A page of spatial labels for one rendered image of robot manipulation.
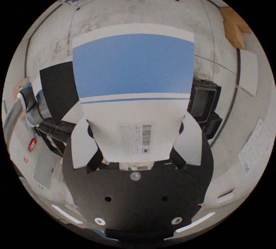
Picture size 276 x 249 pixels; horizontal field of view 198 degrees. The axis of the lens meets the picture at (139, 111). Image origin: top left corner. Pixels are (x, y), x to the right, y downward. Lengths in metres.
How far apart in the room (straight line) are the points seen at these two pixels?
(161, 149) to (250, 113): 2.51
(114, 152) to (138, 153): 0.04
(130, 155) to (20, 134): 3.54
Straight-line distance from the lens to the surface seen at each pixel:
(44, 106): 0.55
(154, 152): 0.15
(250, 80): 2.50
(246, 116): 2.63
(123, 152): 0.15
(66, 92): 0.57
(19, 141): 3.59
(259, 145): 2.62
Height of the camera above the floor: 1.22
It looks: 58 degrees down
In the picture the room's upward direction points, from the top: 175 degrees clockwise
